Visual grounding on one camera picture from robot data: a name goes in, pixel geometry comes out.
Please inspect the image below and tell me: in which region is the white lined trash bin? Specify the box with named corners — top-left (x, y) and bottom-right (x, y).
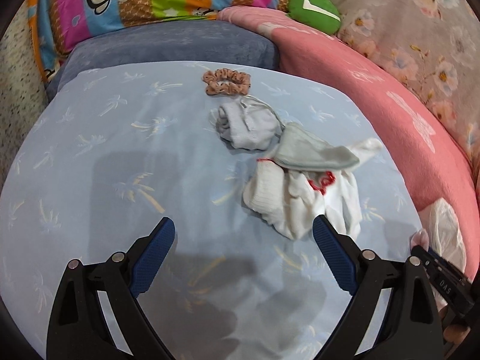
top-left (419, 198), bottom-right (466, 273)

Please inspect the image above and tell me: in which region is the blue grey plush pillow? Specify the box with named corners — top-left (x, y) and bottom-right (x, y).
top-left (46, 20), bottom-right (279, 101)

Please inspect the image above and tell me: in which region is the tan patterned scrunchie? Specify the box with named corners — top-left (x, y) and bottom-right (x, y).
top-left (202, 67), bottom-right (251, 96)

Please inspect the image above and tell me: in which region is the grey floral duvet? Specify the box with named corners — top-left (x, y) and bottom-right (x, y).
top-left (330, 0), bottom-right (479, 177)

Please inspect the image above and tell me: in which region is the light blue folded sock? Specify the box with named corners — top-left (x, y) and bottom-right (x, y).
top-left (213, 95), bottom-right (285, 150)

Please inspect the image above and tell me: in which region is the grey green sock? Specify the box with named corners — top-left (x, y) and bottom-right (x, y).
top-left (265, 123), bottom-right (360, 172)

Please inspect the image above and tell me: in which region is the green round cushion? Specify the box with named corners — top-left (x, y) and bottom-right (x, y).
top-left (288, 0), bottom-right (342, 35)

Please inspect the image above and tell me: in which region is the pink satin fabric piece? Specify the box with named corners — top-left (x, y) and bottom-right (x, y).
top-left (410, 228), bottom-right (430, 251)

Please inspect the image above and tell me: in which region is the person's right hand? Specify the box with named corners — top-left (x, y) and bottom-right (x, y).
top-left (439, 306), bottom-right (471, 350)

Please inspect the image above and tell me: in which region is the pink plush blanket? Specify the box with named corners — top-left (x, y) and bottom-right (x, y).
top-left (217, 6), bottom-right (479, 277)

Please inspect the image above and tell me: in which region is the white sock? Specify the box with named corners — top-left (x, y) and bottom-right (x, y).
top-left (242, 138), bottom-right (383, 241)

